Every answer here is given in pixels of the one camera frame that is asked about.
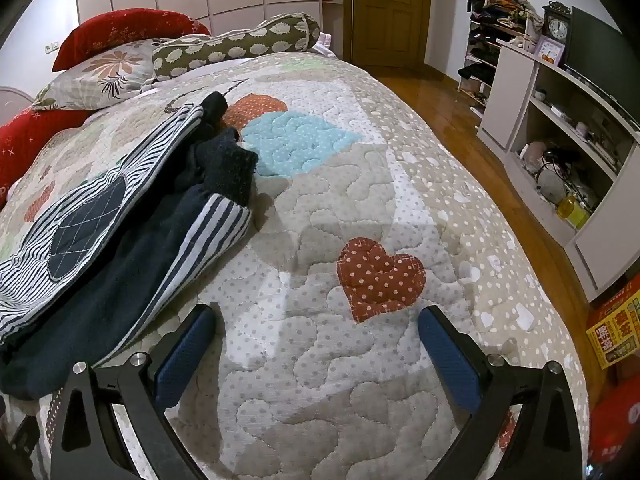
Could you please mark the pink plush toy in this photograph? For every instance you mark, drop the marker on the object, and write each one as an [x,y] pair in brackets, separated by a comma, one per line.
[534,152]

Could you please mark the quilted heart-print bedspread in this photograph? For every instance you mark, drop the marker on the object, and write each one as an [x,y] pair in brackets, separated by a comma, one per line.
[325,210]

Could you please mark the white television cabinet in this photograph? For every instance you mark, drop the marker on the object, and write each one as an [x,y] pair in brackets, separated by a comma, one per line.
[505,95]

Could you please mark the small purple desk clock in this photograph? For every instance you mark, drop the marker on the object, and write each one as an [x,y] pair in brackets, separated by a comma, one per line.
[549,51]

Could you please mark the beige floral pillow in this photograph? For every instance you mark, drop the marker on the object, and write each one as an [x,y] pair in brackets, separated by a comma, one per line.
[100,75]

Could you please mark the dark ornate mantel clock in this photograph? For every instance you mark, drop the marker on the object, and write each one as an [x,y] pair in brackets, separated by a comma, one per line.
[556,27]

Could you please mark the black flat television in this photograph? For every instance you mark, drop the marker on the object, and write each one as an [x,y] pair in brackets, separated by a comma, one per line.
[595,45]

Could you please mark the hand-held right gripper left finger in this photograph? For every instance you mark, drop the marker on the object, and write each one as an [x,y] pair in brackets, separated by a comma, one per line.
[182,355]

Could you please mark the brown wooden door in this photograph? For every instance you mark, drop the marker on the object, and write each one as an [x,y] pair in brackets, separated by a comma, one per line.
[390,10]

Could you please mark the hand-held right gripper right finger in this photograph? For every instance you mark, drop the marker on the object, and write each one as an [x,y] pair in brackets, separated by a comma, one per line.
[447,360]

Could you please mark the red box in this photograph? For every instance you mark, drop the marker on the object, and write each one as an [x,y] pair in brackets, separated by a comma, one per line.
[617,425]

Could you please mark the yellow jar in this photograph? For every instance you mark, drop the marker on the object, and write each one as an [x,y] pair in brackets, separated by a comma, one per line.
[574,211]

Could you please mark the small white round fan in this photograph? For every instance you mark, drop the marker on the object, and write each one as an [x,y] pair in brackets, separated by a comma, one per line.
[551,184]

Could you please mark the olive patterned bolster pillow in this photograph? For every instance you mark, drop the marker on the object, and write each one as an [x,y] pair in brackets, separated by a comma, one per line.
[225,45]

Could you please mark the red flower-print pillow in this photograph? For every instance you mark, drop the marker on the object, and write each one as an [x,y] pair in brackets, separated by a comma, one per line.
[115,27]

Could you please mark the pale padded headboard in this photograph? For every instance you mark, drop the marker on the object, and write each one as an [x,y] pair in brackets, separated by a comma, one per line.
[15,102]

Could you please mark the navy striped pants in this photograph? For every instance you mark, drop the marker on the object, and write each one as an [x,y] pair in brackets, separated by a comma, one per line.
[125,270]

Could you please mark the white shoe rack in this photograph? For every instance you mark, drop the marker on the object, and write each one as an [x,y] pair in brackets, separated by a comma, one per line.
[480,40]

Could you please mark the yellow printed box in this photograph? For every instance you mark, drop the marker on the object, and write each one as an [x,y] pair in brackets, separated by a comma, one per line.
[617,330]

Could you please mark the red star-print pillow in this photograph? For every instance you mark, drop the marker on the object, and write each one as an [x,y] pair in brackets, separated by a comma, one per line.
[30,135]

